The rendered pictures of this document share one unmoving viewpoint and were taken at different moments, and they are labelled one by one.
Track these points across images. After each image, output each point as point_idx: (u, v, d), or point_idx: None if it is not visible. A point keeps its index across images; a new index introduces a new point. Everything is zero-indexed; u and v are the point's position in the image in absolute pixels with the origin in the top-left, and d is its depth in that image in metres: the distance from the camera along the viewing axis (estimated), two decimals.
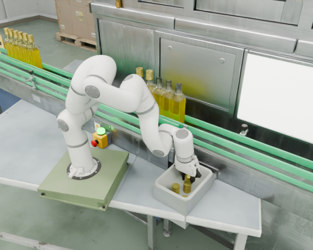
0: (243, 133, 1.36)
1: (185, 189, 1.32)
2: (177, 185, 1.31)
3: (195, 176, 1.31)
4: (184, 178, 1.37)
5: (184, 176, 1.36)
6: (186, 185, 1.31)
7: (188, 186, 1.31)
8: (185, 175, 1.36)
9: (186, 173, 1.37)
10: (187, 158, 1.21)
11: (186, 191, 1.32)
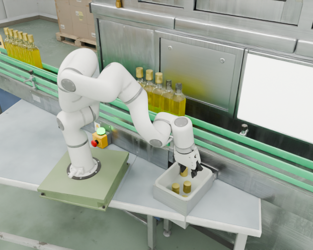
0: (243, 133, 1.36)
1: (185, 189, 1.32)
2: (177, 185, 1.31)
3: (196, 170, 1.22)
4: (157, 79, 1.44)
5: (158, 76, 1.43)
6: (186, 185, 1.31)
7: (188, 186, 1.31)
8: (159, 75, 1.43)
9: (155, 74, 1.44)
10: (186, 149, 1.13)
11: (186, 191, 1.32)
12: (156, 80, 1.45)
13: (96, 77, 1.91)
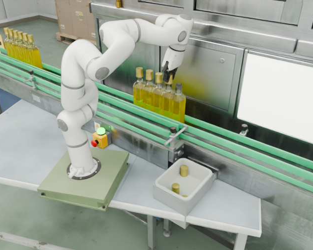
0: (243, 133, 1.36)
1: (172, 79, 1.42)
2: (177, 185, 1.31)
3: (178, 66, 1.41)
4: (157, 79, 1.44)
5: (158, 76, 1.43)
6: (171, 74, 1.40)
7: (172, 74, 1.41)
8: (159, 75, 1.43)
9: (155, 74, 1.44)
10: (187, 42, 1.31)
11: (172, 81, 1.42)
12: (156, 80, 1.45)
13: None
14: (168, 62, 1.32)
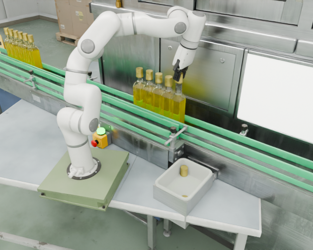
0: (243, 133, 1.36)
1: (172, 82, 1.42)
2: None
3: None
4: (157, 79, 1.44)
5: (158, 76, 1.43)
6: (171, 77, 1.41)
7: (172, 77, 1.42)
8: (159, 75, 1.43)
9: (155, 74, 1.44)
10: (198, 40, 1.26)
11: (172, 84, 1.43)
12: (156, 80, 1.45)
13: (96, 77, 1.91)
14: (179, 60, 1.28)
